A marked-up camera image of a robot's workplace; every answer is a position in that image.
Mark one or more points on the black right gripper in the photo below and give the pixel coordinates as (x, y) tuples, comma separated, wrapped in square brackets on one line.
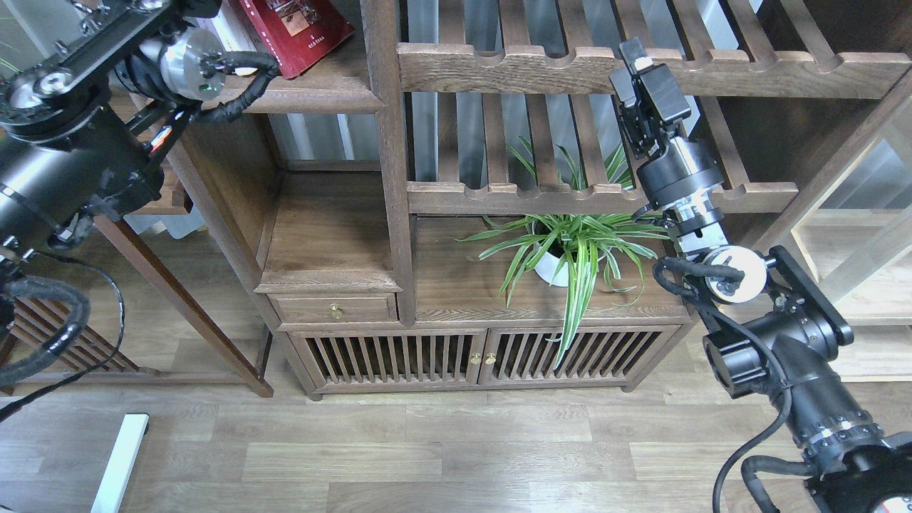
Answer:
[(679, 173)]

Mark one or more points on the red book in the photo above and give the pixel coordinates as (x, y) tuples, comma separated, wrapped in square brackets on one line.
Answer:
[(297, 33)]

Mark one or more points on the white book with blue text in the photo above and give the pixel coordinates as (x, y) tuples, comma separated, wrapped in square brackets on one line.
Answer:
[(232, 27)]

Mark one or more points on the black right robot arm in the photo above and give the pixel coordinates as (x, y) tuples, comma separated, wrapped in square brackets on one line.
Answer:
[(771, 329)]

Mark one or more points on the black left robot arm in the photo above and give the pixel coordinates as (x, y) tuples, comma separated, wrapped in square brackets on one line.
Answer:
[(147, 50)]

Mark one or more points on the green spider plant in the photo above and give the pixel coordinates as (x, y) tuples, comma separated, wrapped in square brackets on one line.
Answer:
[(593, 243)]

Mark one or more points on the white plant pot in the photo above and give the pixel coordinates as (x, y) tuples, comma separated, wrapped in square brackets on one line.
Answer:
[(554, 270)]

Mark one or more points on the dark wooden bookshelf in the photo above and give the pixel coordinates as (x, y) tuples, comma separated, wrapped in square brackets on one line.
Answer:
[(357, 183)]

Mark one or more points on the light wooden rack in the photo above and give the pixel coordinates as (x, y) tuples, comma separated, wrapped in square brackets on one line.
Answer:
[(854, 240)]

